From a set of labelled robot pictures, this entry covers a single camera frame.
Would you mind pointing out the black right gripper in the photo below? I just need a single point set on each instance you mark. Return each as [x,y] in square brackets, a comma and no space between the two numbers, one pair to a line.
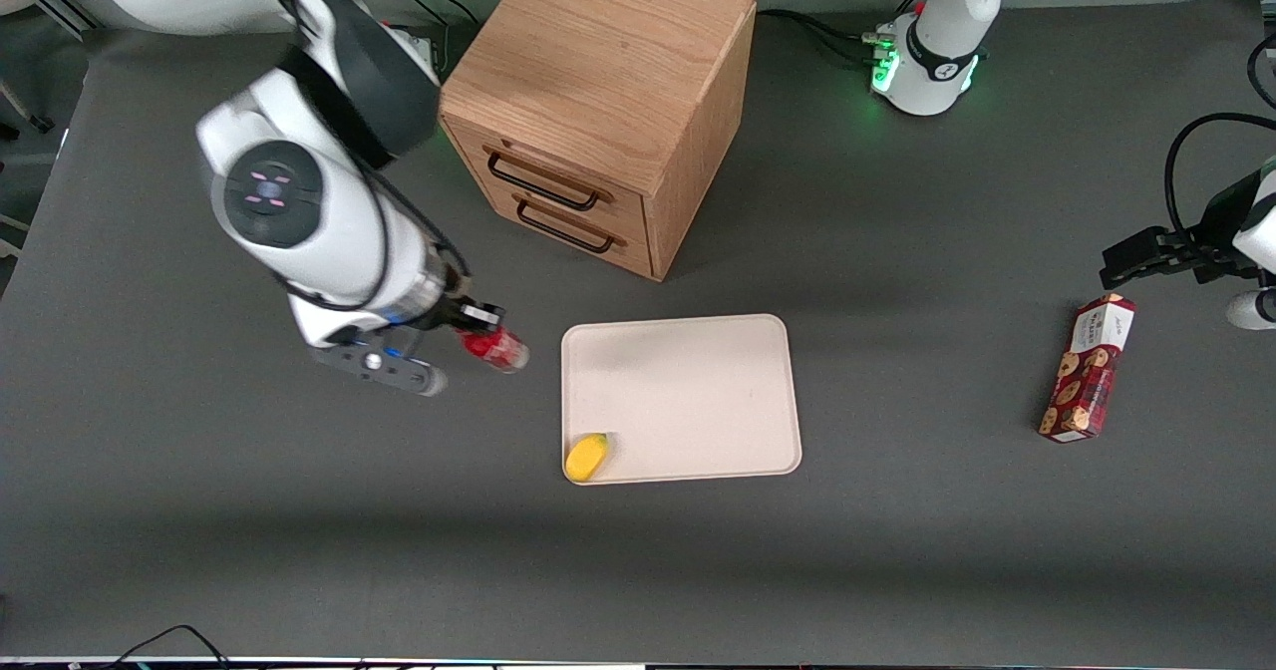
[461,313]

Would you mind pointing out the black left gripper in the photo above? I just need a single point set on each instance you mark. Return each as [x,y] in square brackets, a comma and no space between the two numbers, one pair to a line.
[1212,225]

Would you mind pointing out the red coke bottle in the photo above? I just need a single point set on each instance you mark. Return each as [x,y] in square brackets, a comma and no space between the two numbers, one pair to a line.
[500,350]

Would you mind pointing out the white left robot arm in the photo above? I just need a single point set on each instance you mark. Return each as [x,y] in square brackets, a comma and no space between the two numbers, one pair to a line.
[932,82]

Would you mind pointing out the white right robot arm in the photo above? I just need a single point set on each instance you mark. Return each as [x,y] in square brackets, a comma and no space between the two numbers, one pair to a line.
[339,221]

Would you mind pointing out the beige plastic tray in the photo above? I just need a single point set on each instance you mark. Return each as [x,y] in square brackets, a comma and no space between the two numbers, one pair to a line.
[688,396]

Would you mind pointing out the red cookie box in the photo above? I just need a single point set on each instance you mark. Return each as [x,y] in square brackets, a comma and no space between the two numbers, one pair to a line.
[1087,371]

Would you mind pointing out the yellow toy mango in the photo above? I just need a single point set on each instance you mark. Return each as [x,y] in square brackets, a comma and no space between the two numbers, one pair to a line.
[585,458]

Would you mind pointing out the wooden drawer cabinet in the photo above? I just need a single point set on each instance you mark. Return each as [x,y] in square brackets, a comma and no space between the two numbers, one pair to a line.
[598,62]

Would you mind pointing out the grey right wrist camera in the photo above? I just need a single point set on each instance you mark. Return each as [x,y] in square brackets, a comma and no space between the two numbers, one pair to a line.
[379,363]

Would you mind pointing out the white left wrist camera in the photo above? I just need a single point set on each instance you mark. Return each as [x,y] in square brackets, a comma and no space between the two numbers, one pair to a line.
[1251,309]

